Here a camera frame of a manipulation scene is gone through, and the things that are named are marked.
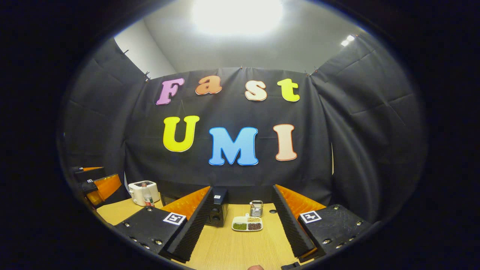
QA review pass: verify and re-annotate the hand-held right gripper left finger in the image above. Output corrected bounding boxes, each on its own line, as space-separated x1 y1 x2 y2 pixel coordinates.
112 186 214 263

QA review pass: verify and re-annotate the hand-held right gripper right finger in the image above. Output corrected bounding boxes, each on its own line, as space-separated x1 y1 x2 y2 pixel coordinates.
272 184 372 263

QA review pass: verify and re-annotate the black electric oven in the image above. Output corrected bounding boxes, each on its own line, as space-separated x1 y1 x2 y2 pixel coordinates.
160 187 228 227

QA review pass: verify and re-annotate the white toaster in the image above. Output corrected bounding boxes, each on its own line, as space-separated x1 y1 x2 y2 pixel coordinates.
128 180 161 207

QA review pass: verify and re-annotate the red label plastic bottle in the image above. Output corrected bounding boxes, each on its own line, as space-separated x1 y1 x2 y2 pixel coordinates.
141 183 155 207

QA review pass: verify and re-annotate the white divided tray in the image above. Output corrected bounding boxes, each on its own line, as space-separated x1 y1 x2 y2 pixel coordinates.
231 214 263 232

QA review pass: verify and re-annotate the black backdrop cloth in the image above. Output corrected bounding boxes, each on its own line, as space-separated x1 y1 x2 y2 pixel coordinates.
56 34 428 225

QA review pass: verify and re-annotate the large ceiling light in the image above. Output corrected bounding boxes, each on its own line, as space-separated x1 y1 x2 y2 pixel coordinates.
191 0 284 36

